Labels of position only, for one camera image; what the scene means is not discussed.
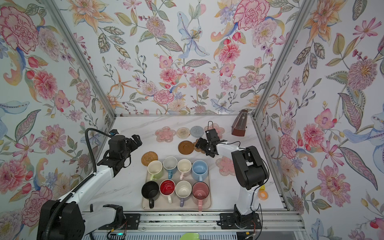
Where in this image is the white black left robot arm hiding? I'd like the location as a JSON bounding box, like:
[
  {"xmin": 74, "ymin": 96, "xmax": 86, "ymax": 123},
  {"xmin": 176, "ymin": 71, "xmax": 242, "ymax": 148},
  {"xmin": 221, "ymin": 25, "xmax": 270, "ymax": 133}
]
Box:
[{"xmin": 37, "ymin": 135, "xmax": 143, "ymax": 240}]

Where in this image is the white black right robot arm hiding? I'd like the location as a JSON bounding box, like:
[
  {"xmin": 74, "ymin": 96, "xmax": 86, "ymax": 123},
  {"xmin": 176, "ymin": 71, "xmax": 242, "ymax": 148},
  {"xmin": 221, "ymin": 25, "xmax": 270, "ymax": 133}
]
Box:
[{"xmin": 196, "ymin": 129, "xmax": 270, "ymax": 228}]

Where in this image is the cork paw print coaster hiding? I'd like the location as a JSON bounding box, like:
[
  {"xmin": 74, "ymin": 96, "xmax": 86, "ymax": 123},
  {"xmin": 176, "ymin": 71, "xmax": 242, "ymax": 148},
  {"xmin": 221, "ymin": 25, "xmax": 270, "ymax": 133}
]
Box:
[{"xmin": 193, "ymin": 139, "xmax": 206, "ymax": 155}]

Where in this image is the light blue woven coaster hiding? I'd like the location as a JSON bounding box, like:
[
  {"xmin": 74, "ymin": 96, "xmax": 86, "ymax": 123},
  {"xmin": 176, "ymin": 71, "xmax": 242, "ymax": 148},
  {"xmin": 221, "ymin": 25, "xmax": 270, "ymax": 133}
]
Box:
[{"xmin": 190, "ymin": 126, "xmax": 205, "ymax": 138}]

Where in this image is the pink flower coaster back right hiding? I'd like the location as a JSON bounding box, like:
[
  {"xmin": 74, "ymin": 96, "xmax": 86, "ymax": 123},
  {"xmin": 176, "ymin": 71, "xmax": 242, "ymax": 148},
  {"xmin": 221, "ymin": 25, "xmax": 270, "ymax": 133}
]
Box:
[{"xmin": 204, "ymin": 123, "xmax": 225, "ymax": 140}]

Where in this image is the pink flower coaster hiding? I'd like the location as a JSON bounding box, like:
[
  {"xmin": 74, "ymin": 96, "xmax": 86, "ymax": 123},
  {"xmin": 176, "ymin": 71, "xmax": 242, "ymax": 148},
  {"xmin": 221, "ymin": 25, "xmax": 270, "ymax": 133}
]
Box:
[
  {"xmin": 216, "ymin": 157, "xmax": 236, "ymax": 176},
  {"xmin": 155, "ymin": 127, "xmax": 177, "ymax": 143},
  {"xmin": 204, "ymin": 123, "xmax": 225, "ymax": 140}
]

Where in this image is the round brown wooden coaster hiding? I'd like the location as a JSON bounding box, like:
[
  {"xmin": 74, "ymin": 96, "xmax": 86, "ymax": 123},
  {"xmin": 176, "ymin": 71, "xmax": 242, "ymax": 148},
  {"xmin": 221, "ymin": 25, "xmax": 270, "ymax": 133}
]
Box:
[{"xmin": 178, "ymin": 141, "xmax": 195, "ymax": 155}]

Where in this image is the pink flower coaster front right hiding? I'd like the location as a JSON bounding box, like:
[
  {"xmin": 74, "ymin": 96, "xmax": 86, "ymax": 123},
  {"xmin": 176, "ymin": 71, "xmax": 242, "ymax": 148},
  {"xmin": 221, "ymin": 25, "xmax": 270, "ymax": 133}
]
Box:
[{"xmin": 216, "ymin": 157, "xmax": 236, "ymax": 176}]

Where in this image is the multicolour zigzag woven coaster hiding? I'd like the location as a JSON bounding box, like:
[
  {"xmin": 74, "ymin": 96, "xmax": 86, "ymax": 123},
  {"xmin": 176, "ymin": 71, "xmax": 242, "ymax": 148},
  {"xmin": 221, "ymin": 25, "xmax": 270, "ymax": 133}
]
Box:
[{"xmin": 176, "ymin": 127, "xmax": 191, "ymax": 139}]

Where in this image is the round rattan woven coaster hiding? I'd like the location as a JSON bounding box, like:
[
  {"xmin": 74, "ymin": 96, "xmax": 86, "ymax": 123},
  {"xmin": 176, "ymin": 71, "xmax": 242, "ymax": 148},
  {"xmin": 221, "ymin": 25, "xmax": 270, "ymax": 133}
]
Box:
[{"xmin": 141, "ymin": 151, "xmax": 159, "ymax": 167}]

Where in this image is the pink flower coaster left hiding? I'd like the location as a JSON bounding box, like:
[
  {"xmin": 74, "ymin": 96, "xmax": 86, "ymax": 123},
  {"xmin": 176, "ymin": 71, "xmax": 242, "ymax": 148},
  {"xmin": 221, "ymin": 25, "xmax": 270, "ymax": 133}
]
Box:
[{"xmin": 155, "ymin": 127, "xmax": 177, "ymax": 143}]

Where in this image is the light blue mug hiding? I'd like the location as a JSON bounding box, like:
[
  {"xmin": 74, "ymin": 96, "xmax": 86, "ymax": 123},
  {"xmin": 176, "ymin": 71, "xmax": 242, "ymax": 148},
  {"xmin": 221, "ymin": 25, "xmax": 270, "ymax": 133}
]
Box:
[{"xmin": 191, "ymin": 160, "xmax": 209, "ymax": 182}]

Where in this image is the cream white mug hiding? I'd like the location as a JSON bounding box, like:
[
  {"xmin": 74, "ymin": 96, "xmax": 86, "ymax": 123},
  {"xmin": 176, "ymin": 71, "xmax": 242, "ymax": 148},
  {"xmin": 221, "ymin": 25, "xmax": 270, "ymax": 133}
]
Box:
[{"xmin": 177, "ymin": 159, "xmax": 192, "ymax": 181}]

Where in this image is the red-brown wooden metronome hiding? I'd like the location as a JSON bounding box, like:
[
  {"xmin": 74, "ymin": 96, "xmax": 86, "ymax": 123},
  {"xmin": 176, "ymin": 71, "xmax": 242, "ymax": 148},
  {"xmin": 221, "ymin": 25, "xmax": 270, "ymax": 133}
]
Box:
[{"xmin": 232, "ymin": 110, "xmax": 248, "ymax": 137}]

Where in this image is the white mug green outside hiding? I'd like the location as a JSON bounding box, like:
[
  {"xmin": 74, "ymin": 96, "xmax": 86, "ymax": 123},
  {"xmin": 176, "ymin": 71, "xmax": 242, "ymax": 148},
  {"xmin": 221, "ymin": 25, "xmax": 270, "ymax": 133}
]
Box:
[{"xmin": 147, "ymin": 161, "xmax": 164, "ymax": 181}]

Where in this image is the pink mug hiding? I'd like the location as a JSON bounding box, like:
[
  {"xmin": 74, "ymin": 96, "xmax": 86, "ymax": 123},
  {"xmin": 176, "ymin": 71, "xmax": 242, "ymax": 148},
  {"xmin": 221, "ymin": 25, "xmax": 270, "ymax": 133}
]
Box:
[{"xmin": 192, "ymin": 182, "xmax": 210, "ymax": 212}]

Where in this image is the black mug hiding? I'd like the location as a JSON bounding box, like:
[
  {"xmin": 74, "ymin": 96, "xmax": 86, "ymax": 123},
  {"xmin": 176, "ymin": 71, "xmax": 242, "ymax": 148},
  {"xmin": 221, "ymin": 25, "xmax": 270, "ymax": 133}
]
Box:
[{"xmin": 142, "ymin": 181, "xmax": 160, "ymax": 209}]

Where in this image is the beige serving tray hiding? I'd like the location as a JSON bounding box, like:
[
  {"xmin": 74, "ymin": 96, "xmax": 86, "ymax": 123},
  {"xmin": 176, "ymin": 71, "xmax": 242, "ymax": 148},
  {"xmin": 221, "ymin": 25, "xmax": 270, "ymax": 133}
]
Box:
[{"xmin": 141, "ymin": 169, "xmax": 212, "ymax": 211}]

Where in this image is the red inside white mug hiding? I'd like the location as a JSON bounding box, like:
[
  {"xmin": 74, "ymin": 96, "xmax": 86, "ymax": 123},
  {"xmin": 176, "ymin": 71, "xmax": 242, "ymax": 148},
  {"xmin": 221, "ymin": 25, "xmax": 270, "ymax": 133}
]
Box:
[{"xmin": 160, "ymin": 180, "xmax": 176, "ymax": 204}]

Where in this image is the orange round object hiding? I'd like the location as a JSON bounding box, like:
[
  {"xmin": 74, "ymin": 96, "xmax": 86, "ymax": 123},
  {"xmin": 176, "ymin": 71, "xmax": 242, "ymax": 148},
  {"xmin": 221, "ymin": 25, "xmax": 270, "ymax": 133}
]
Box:
[{"xmin": 258, "ymin": 187, "xmax": 269, "ymax": 201}]

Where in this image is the white mug purple handle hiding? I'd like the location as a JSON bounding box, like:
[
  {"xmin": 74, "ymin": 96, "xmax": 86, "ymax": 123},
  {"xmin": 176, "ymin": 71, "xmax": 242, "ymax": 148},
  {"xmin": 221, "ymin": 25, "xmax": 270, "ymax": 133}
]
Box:
[{"xmin": 175, "ymin": 181, "xmax": 192, "ymax": 208}]

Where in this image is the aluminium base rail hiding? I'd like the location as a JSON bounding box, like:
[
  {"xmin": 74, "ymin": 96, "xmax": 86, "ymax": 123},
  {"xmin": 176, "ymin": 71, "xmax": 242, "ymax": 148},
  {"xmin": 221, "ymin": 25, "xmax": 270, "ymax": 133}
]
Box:
[{"xmin": 89, "ymin": 210, "xmax": 307, "ymax": 233}]

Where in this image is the green object below rail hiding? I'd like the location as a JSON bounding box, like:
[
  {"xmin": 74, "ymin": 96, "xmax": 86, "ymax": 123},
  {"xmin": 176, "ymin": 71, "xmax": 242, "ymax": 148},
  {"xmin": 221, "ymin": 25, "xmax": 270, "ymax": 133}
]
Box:
[{"xmin": 180, "ymin": 233, "xmax": 200, "ymax": 240}]

